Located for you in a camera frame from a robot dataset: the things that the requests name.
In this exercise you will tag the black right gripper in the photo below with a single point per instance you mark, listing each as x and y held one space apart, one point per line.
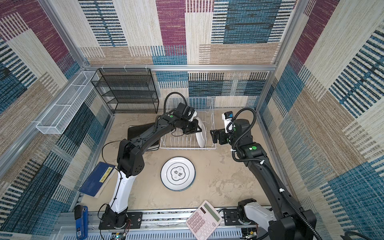
221 133

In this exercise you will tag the aluminium front rail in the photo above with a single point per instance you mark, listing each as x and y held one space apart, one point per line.
167 225

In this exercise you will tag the blue utility tool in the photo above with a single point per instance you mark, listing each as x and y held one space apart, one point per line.
82 219

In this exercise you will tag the white wire wall basket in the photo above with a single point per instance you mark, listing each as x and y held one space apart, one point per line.
59 116

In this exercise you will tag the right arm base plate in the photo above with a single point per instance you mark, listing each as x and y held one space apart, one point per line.
231 218

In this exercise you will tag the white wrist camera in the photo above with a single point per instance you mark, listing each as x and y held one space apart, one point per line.
192 114
227 118

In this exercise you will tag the black square plate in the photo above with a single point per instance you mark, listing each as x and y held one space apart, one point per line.
135 131

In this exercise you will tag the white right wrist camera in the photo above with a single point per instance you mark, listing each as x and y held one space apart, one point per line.
227 118

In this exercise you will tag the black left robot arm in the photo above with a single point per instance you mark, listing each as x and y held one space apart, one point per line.
131 162

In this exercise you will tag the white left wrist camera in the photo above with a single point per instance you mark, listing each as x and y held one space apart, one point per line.
192 114

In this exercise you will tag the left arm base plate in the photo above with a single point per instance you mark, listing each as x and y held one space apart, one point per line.
128 220

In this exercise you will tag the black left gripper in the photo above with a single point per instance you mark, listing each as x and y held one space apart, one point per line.
195 126

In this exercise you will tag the white round plate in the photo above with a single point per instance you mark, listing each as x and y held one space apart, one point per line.
178 174
202 135

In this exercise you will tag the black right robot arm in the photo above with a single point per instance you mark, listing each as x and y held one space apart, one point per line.
287 220

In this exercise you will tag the black mesh shelf rack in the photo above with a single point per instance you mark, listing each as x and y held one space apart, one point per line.
130 90

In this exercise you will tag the pink calculator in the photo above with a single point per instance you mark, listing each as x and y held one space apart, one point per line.
204 221

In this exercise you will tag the blue book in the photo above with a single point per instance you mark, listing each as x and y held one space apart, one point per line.
98 178

